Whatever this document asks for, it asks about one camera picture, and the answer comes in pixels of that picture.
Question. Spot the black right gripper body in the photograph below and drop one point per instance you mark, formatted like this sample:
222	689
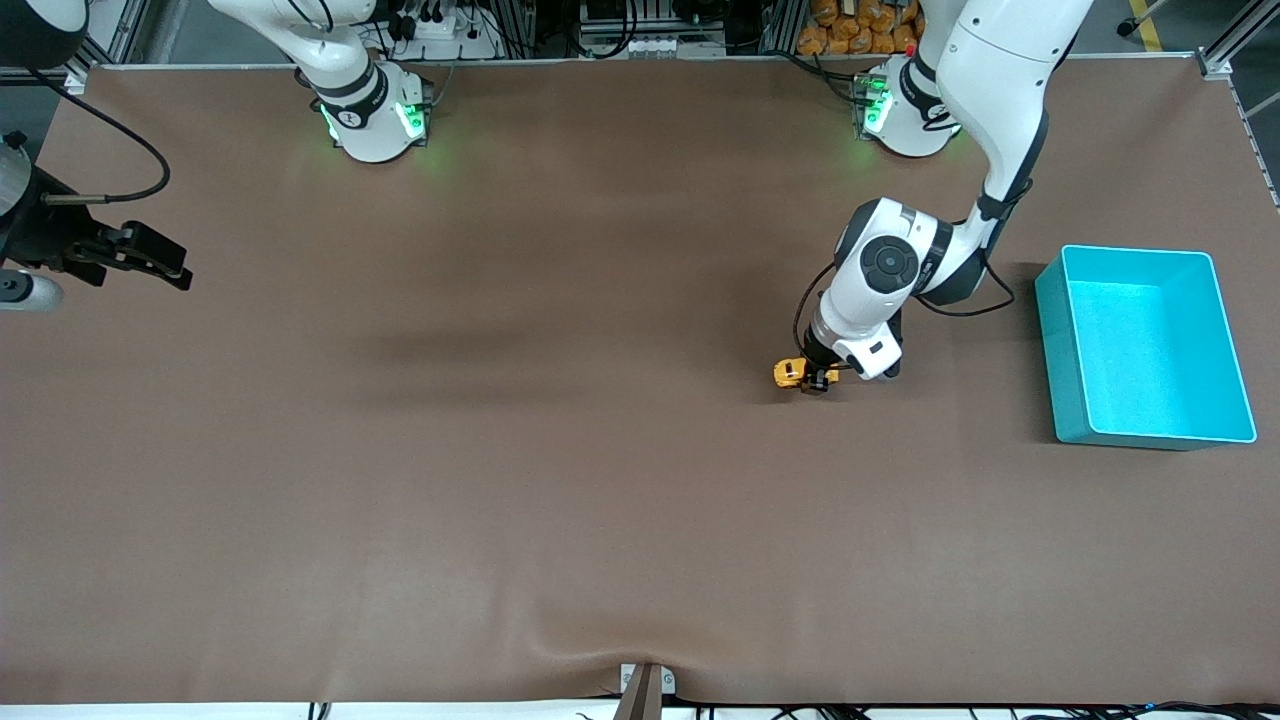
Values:
42	238

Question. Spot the yellow beetle toy car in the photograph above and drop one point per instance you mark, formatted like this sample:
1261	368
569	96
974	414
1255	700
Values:
788	372

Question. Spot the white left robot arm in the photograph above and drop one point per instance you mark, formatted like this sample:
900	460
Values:
1000	80

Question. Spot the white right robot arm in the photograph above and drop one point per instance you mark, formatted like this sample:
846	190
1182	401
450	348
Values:
360	110

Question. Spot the brown table mat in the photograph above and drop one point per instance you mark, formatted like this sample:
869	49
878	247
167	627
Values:
560	400

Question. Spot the teal plastic box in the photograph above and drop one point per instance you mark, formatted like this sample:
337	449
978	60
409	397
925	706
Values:
1150	350

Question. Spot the orange packets pile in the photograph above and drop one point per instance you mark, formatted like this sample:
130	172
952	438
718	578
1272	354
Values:
860	28

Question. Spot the white socket bar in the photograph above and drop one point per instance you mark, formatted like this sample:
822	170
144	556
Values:
655	47

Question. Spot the white power strip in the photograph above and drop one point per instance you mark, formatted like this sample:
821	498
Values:
440	38

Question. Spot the metal table edge bracket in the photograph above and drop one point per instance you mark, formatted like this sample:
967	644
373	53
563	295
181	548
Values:
646	690

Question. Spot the aluminium frame profile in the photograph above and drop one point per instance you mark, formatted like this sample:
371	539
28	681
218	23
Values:
1235	45

